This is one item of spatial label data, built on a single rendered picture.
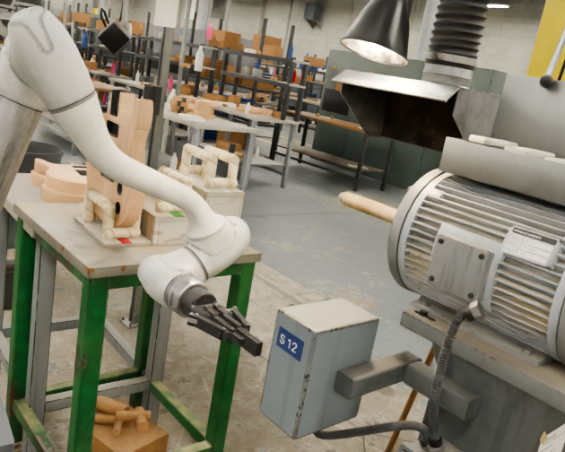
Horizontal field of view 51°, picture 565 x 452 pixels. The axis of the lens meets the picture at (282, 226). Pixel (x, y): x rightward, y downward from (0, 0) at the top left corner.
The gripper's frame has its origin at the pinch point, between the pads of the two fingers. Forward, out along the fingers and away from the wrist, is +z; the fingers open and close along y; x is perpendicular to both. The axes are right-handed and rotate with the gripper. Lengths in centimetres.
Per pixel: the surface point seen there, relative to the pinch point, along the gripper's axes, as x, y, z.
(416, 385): 4.5, -13.1, 31.1
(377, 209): 28.7, -25.3, 4.3
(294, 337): 12.0, 8.1, 20.0
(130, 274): -8, -3, -56
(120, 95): 38, -5, -79
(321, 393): 3.0, 3.5, 24.2
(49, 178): 1, -7, -131
